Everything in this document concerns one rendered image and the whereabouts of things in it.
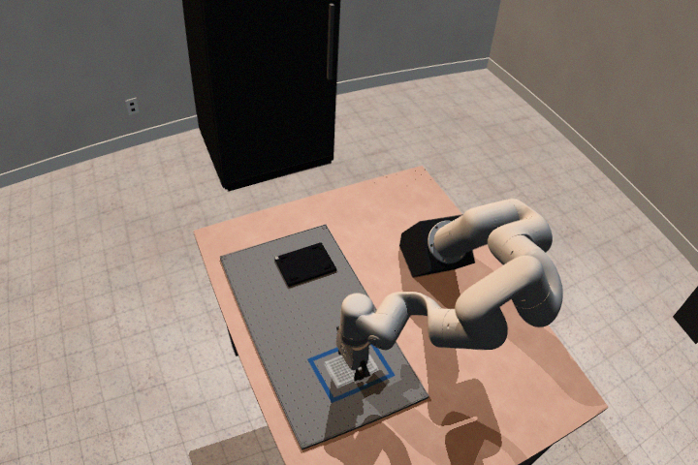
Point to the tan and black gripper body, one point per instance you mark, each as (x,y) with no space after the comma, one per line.
(352,355)

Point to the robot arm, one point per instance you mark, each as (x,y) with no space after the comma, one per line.
(477,322)

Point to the blue tape outline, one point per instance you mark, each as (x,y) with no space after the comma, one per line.
(325,387)

